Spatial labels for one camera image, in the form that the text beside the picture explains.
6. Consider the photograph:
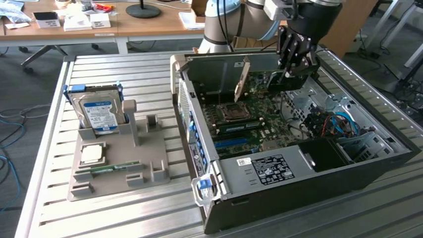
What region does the black open PC case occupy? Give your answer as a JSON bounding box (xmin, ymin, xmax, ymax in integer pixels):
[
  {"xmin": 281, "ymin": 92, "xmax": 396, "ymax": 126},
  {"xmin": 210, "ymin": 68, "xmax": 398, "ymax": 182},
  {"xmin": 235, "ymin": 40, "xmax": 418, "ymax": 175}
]
[{"xmin": 169, "ymin": 44, "xmax": 423, "ymax": 235}]

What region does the blue SATA wire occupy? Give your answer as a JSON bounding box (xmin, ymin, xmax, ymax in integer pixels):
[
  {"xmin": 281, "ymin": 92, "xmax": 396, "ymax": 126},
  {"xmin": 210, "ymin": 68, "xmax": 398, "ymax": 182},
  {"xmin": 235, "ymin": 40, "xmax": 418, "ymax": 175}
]
[{"xmin": 330, "ymin": 112, "xmax": 361, "ymax": 137}]

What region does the green graphics card black cooler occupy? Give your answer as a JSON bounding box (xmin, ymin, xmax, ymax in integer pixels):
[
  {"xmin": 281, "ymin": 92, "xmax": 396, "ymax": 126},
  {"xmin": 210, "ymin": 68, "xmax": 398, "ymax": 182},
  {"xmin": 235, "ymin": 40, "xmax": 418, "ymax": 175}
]
[{"xmin": 234, "ymin": 56, "xmax": 312, "ymax": 104}]

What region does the grey parts rack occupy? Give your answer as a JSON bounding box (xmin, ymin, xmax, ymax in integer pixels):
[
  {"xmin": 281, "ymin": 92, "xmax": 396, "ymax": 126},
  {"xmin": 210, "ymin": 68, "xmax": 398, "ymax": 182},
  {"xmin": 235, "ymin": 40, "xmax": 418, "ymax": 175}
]
[{"xmin": 67, "ymin": 99, "xmax": 173, "ymax": 203}]

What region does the wooden desk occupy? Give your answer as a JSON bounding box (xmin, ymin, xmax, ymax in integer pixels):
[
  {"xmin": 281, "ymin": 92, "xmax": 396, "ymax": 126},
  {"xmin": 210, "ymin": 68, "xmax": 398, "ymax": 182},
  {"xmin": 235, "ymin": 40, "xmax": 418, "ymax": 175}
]
[
  {"xmin": 0, "ymin": 0, "xmax": 121, "ymax": 48},
  {"xmin": 118, "ymin": 0, "xmax": 289, "ymax": 54}
]

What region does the black round lamp base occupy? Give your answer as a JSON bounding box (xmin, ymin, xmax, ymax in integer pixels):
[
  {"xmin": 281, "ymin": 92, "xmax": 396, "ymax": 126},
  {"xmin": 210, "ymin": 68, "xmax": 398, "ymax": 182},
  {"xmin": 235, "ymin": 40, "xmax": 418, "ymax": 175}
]
[{"xmin": 126, "ymin": 0, "xmax": 162, "ymax": 19}]

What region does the white labelled box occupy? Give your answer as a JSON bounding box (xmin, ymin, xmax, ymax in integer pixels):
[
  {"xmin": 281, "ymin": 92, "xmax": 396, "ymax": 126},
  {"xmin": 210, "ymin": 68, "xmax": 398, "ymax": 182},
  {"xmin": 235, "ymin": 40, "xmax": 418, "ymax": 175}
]
[{"xmin": 90, "ymin": 13, "xmax": 111, "ymax": 29}]

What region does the perforated metal disk bay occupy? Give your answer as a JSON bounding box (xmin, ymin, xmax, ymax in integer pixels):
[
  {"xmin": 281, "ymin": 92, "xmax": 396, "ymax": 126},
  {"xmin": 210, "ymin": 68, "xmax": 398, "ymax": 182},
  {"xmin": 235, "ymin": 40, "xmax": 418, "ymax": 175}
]
[{"xmin": 284, "ymin": 74, "xmax": 334, "ymax": 110}]

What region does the metal CPU socket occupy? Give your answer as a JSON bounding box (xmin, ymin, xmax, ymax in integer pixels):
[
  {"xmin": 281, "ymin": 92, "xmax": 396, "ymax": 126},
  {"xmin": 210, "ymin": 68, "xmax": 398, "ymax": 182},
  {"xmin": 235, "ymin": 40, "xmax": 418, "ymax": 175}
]
[{"xmin": 219, "ymin": 102, "xmax": 254, "ymax": 122}]

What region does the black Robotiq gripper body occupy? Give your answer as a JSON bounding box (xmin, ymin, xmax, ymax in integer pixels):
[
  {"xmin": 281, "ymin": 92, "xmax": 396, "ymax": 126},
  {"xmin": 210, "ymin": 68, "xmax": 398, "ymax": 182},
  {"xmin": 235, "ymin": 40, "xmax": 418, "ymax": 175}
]
[{"xmin": 286, "ymin": 0, "xmax": 345, "ymax": 46}]

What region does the blue floor cable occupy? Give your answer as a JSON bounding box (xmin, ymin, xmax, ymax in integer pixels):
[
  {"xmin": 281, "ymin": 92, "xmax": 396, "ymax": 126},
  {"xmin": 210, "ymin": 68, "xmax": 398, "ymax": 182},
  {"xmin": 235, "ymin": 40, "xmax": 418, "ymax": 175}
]
[{"xmin": 0, "ymin": 119, "xmax": 25, "ymax": 214}]

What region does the grey chipset heatsink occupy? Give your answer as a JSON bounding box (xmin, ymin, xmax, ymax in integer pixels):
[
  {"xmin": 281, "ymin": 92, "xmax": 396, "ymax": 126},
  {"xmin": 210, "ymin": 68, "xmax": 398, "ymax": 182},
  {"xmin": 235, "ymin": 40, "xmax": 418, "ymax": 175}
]
[{"xmin": 261, "ymin": 141, "xmax": 282, "ymax": 152}]

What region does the white paper card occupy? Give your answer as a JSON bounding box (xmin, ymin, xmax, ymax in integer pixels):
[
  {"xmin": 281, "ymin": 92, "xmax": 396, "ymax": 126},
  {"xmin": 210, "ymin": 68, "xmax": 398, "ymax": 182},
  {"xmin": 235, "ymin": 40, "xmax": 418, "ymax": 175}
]
[{"xmin": 3, "ymin": 22, "xmax": 31, "ymax": 30}]

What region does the green Dell motherboard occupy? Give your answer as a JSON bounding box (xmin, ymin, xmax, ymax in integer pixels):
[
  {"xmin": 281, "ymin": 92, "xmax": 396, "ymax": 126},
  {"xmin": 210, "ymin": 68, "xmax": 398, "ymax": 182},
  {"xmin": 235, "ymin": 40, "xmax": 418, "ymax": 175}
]
[{"xmin": 201, "ymin": 90, "xmax": 301, "ymax": 161}]

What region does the hard disk with blue caddy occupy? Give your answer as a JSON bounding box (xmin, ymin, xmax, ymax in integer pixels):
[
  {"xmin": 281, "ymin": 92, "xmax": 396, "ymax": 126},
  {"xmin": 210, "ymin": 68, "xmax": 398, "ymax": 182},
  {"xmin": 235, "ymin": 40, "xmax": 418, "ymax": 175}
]
[{"xmin": 63, "ymin": 83, "xmax": 129, "ymax": 136}]

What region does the grey floor cable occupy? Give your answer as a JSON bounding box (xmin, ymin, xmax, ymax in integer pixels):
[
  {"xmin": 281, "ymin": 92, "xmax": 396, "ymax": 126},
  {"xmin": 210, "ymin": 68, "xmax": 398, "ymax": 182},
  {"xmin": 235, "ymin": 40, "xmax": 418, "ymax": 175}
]
[{"xmin": 0, "ymin": 103, "xmax": 51, "ymax": 119}]

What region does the grey power supply unit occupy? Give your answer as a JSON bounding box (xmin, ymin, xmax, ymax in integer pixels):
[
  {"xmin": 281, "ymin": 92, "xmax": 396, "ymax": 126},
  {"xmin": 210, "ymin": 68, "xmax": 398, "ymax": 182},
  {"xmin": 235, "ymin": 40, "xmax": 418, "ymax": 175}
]
[{"xmin": 217, "ymin": 145, "xmax": 316, "ymax": 195}]

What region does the wooden cabinet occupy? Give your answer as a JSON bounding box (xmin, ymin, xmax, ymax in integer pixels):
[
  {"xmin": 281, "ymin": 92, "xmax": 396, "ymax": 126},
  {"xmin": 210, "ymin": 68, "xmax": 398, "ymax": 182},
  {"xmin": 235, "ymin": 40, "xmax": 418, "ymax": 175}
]
[{"xmin": 317, "ymin": 0, "xmax": 380, "ymax": 58}]

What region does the slanted metal disk bay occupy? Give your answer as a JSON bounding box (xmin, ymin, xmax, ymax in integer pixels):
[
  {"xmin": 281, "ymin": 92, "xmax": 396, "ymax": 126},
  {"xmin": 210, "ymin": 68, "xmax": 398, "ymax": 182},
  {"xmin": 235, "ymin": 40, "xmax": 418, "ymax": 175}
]
[{"xmin": 337, "ymin": 131, "xmax": 397, "ymax": 163}]

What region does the white flat box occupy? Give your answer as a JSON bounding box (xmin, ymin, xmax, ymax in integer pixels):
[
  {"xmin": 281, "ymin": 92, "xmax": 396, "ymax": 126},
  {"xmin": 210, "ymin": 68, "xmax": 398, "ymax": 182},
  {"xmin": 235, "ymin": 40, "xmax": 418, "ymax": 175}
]
[{"xmin": 63, "ymin": 13, "xmax": 93, "ymax": 32}]

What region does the silver CPU chip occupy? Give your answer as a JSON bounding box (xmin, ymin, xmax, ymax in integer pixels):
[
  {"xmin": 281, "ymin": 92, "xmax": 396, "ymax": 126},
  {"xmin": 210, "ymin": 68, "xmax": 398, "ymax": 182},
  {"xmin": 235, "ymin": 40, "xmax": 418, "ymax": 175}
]
[{"xmin": 81, "ymin": 145, "xmax": 107, "ymax": 165}]

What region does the black desk leg with casters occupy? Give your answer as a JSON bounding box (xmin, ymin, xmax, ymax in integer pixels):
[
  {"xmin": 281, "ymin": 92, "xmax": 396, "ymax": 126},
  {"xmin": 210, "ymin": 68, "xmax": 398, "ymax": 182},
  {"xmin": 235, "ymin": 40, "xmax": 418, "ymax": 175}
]
[{"xmin": 18, "ymin": 44, "xmax": 101, "ymax": 74}]

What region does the blue expansion slot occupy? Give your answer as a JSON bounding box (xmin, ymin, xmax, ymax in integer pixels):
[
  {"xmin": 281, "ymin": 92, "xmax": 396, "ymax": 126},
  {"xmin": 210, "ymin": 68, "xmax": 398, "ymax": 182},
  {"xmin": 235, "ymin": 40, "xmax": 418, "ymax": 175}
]
[{"xmin": 214, "ymin": 137, "xmax": 249, "ymax": 149}]

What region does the clear plastic bag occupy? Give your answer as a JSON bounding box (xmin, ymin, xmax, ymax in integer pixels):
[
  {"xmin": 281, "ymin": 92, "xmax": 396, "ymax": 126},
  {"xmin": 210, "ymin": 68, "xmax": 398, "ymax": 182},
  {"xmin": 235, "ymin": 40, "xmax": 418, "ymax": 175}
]
[{"xmin": 0, "ymin": 0, "xmax": 26, "ymax": 23}]

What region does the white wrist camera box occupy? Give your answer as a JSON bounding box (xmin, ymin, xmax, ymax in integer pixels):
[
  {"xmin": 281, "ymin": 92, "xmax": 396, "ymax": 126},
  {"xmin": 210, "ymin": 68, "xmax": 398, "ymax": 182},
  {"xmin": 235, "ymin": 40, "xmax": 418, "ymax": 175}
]
[{"xmin": 264, "ymin": 0, "xmax": 296, "ymax": 21}]

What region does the stack of papers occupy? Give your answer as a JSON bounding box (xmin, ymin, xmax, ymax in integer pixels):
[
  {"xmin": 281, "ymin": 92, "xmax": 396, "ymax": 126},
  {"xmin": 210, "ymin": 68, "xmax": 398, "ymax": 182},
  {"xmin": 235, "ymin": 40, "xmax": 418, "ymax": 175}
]
[{"xmin": 178, "ymin": 11, "xmax": 207, "ymax": 30}]

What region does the white box black top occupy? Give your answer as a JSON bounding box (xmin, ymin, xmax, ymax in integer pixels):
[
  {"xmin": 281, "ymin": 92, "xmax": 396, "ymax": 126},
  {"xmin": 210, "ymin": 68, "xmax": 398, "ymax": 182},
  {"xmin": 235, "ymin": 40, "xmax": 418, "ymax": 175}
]
[{"xmin": 33, "ymin": 11, "xmax": 62, "ymax": 29}]

